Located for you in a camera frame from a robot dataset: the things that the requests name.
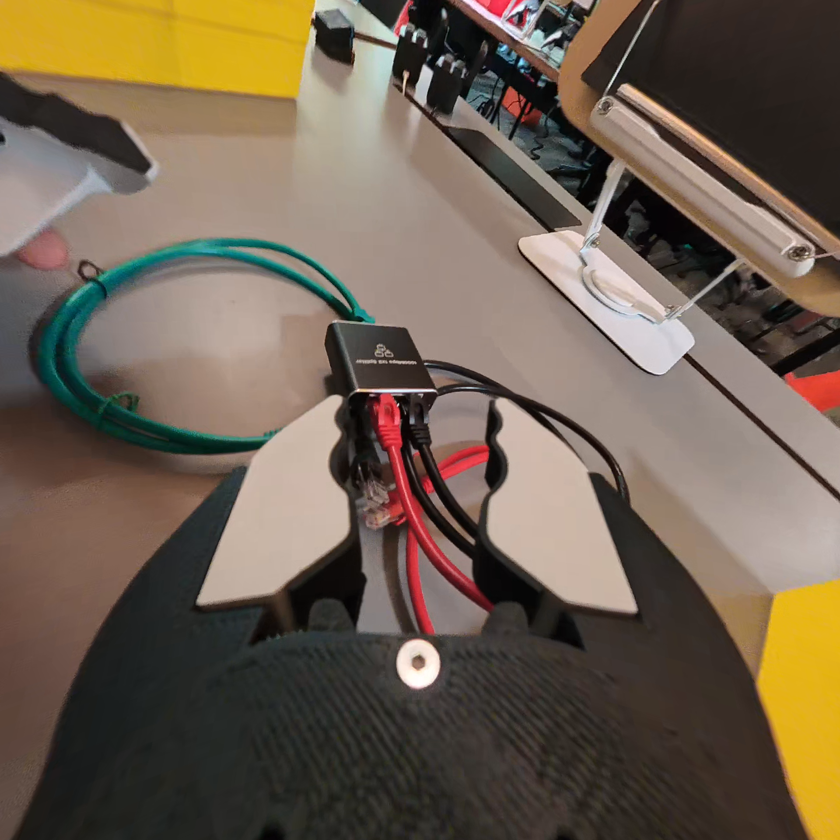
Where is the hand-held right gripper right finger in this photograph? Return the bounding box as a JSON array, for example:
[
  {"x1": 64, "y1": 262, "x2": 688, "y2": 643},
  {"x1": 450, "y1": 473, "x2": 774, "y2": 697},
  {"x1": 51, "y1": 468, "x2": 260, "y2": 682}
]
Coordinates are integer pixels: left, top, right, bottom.
[{"x1": 474, "y1": 400, "x2": 639, "y2": 634}]

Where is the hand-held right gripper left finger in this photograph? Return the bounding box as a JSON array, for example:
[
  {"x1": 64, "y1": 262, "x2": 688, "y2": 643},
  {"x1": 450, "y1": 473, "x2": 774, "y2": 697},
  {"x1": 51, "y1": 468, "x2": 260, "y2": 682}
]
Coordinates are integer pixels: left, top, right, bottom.
[{"x1": 196, "y1": 397, "x2": 367, "y2": 634}]

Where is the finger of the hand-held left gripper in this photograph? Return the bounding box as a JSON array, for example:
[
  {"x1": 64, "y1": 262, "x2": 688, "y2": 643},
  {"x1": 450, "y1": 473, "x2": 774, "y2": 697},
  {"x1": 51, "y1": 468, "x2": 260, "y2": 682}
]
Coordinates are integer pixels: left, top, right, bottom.
[
  {"x1": 0, "y1": 128, "x2": 110, "y2": 258},
  {"x1": 0, "y1": 72, "x2": 160, "y2": 194}
]

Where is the yellow plastic bin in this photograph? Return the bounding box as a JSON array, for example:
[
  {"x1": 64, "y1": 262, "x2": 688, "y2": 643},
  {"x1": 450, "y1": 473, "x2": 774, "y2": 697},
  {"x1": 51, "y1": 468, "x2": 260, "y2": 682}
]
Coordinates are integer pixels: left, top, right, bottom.
[
  {"x1": 0, "y1": 0, "x2": 317, "y2": 101},
  {"x1": 756, "y1": 581, "x2": 840, "y2": 840}
]

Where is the red network cable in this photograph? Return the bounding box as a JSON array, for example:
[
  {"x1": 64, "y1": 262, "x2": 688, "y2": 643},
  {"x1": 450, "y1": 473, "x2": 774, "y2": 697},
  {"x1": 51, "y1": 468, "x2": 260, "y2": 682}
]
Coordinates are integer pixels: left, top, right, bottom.
[{"x1": 363, "y1": 394, "x2": 496, "y2": 636}]

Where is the green network cable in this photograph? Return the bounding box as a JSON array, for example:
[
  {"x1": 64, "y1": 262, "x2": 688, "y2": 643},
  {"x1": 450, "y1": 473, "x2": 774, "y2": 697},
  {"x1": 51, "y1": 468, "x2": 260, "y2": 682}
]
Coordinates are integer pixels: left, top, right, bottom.
[{"x1": 36, "y1": 238, "x2": 376, "y2": 455}]

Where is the black network cable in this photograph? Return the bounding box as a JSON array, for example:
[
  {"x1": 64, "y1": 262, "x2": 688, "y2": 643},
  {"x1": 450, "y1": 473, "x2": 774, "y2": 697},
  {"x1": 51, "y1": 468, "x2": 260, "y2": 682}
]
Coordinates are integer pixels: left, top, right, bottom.
[{"x1": 351, "y1": 358, "x2": 632, "y2": 560}]

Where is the black network splitter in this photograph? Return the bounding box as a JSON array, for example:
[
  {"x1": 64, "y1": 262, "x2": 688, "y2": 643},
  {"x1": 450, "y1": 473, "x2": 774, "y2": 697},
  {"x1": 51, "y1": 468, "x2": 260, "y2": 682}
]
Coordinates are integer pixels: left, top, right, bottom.
[{"x1": 325, "y1": 320, "x2": 438, "y2": 403}]

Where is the grey desk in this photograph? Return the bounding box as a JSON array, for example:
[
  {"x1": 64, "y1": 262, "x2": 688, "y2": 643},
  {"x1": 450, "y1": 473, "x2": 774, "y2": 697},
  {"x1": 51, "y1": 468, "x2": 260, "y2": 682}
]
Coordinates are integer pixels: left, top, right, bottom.
[{"x1": 0, "y1": 0, "x2": 840, "y2": 840}]

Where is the person's left hand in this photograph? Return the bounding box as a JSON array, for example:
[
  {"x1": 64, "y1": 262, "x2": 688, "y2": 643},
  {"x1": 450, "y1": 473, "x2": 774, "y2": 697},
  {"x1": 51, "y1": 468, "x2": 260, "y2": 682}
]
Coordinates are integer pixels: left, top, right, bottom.
[{"x1": 16, "y1": 230, "x2": 70, "y2": 272}]

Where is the white tablet stand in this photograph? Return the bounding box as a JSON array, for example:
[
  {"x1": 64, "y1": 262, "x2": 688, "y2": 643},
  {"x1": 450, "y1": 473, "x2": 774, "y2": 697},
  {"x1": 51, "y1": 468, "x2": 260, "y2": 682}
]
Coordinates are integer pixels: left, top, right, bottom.
[{"x1": 517, "y1": 84, "x2": 840, "y2": 378}]

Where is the small black power adapter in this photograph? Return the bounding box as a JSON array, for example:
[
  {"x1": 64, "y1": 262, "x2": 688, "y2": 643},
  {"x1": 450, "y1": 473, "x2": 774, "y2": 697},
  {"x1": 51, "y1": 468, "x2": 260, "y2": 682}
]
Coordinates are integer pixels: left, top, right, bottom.
[{"x1": 312, "y1": 8, "x2": 358, "y2": 64}]

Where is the black clamp block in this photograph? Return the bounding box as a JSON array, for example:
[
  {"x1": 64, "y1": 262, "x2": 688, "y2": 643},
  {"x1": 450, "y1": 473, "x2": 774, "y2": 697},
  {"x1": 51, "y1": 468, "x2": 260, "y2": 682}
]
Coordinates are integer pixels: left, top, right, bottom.
[
  {"x1": 392, "y1": 21, "x2": 432, "y2": 81},
  {"x1": 425, "y1": 52, "x2": 469, "y2": 114}
]

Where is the long wooden table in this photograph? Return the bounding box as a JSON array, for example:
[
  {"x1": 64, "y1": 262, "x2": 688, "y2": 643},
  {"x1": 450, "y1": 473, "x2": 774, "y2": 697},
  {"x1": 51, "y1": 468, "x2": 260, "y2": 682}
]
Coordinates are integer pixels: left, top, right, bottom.
[{"x1": 451, "y1": 0, "x2": 567, "y2": 84}]

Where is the red plastic bin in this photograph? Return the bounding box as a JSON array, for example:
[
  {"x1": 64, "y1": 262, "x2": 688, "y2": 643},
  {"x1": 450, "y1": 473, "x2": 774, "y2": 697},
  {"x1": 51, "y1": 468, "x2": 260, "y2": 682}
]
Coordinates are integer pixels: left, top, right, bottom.
[{"x1": 489, "y1": 0, "x2": 547, "y2": 28}]

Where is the beige backed display panel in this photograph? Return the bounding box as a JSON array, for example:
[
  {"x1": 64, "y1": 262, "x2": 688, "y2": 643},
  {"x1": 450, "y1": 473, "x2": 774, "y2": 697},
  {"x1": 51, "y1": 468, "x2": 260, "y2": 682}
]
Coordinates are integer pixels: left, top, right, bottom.
[{"x1": 556, "y1": 0, "x2": 840, "y2": 317}]

